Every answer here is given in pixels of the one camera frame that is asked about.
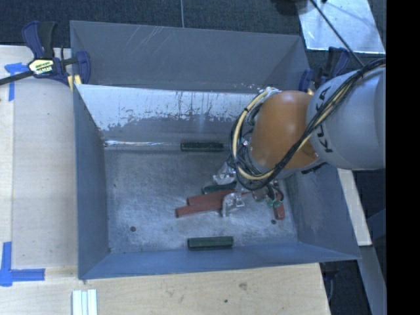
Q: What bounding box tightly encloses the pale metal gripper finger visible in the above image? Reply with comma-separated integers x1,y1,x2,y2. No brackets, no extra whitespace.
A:
221,203,238,219
226,192,246,207

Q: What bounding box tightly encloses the dark green flat block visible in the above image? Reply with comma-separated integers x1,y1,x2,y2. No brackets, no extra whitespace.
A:
187,236,235,251
201,182,238,196
180,141,225,153

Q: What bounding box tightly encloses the red-brown flat block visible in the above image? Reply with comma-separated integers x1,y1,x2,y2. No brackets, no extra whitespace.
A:
174,202,224,219
186,189,236,207
272,191,286,221

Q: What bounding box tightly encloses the grey metal bin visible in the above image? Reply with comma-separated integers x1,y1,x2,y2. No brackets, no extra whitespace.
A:
69,20,362,281

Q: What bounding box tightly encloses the pale wood board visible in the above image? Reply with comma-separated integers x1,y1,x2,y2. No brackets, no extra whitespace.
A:
10,77,79,270

